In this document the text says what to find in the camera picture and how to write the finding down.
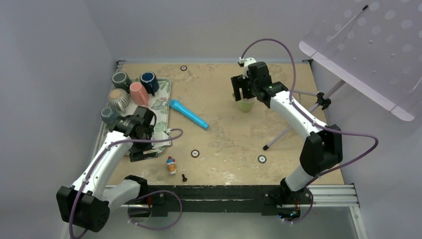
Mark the ice cream cone toy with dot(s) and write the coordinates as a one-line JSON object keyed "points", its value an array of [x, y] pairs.
{"points": [[171, 165]]}

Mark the striped ribbed mug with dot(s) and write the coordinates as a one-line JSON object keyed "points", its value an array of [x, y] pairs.
{"points": [[118, 99]]}

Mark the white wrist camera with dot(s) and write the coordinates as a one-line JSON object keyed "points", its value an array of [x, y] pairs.
{"points": [[161, 139], [244, 63]]}

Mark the navy blue mug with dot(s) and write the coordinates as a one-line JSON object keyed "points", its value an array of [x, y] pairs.
{"points": [[150, 82]]}

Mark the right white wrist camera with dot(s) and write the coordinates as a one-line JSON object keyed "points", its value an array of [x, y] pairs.
{"points": [[244, 63]]}

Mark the floral serving tray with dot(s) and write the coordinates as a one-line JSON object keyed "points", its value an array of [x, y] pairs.
{"points": [[159, 104]]}

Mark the dark grey-green mug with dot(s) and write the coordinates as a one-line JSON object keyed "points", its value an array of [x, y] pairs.
{"points": [[121, 80]]}

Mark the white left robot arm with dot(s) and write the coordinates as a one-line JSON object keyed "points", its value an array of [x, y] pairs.
{"points": [[87, 203]]}

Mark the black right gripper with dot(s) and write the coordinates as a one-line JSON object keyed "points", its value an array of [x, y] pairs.
{"points": [[239, 82]]}

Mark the white tripod stand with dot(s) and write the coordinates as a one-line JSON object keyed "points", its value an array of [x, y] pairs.
{"points": [[299, 118]]}

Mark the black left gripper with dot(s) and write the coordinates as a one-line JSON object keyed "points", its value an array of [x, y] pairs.
{"points": [[139, 155]]}

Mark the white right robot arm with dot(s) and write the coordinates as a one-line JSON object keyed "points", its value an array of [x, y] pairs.
{"points": [[322, 147]]}

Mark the grey-blue mug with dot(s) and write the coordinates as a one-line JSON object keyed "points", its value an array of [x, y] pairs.
{"points": [[109, 115]]}

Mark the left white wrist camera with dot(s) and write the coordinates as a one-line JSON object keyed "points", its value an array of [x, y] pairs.
{"points": [[161, 139]]}

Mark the blue plastic flashlight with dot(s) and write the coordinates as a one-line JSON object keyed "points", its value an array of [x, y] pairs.
{"points": [[179, 107]]}

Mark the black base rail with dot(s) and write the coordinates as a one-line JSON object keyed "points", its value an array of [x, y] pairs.
{"points": [[263, 199]]}

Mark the pink mug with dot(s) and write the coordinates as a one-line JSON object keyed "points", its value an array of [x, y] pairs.
{"points": [[139, 94]]}

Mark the light green mug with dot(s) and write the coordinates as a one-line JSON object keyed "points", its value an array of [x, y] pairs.
{"points": [[245, 105]]}

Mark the perforated white lamp panel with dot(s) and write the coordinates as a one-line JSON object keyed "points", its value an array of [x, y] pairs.
{"points": [[376, 47]]}

